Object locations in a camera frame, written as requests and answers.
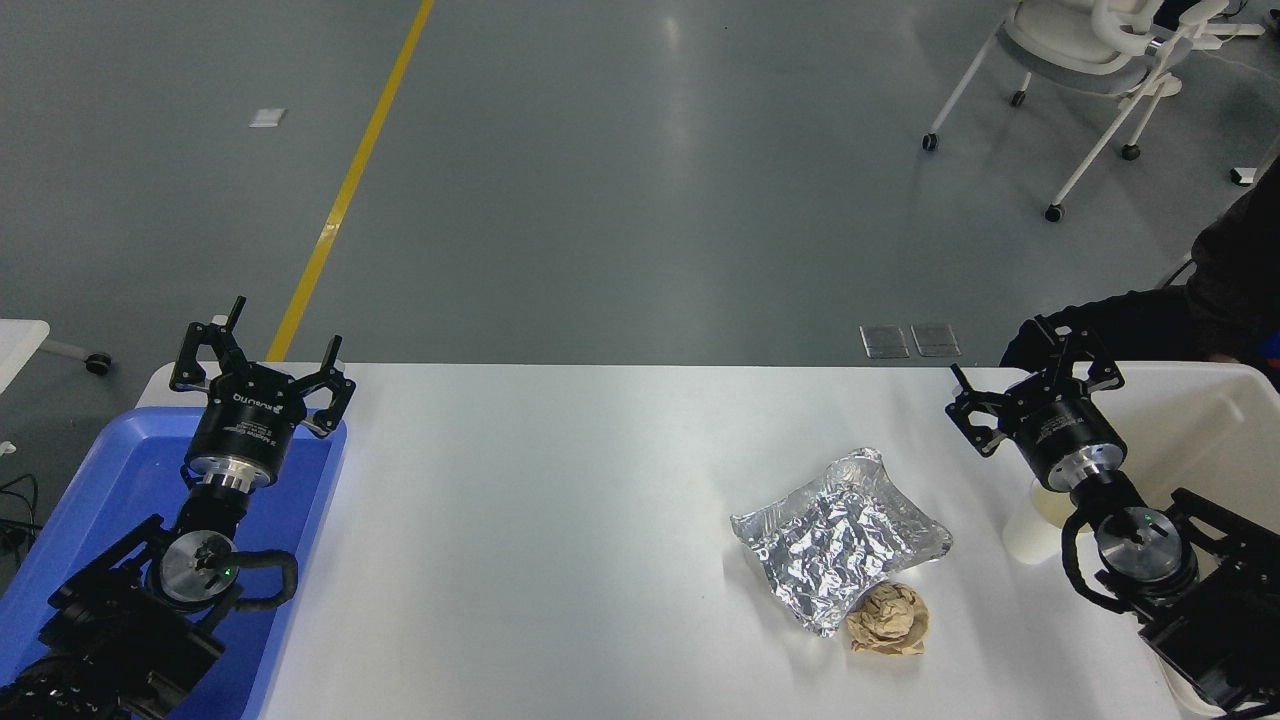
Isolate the white furniture leg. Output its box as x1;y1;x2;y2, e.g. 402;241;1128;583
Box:
1230;130;1280;188

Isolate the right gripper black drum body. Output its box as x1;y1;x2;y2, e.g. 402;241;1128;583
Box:
1003;371;1125;483

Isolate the white rolling chair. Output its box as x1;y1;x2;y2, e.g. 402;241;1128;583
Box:
920;0;1241;223

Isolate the person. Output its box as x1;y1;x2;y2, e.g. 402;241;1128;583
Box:
1000;185;1280;391

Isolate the crumpled tan paper ball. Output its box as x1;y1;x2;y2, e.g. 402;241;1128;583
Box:
846;583;931;658

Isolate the black floor cable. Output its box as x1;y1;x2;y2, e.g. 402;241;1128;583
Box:
0;472;41;561

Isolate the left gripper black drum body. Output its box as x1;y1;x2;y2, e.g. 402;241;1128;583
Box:
185;364;315;473

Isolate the white side table with caster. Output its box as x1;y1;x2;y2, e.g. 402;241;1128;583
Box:
0;319;113;396

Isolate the crumpled silver foil tray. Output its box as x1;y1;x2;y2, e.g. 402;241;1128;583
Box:
730;447;954;639

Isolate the large pale plastic bin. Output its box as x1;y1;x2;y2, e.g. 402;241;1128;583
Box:
1085;360;1280;717

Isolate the blue plastic tray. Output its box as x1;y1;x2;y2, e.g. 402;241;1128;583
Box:
0;405;349;720

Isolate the white paper cup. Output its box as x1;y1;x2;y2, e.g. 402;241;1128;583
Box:
1002;478;1076;566

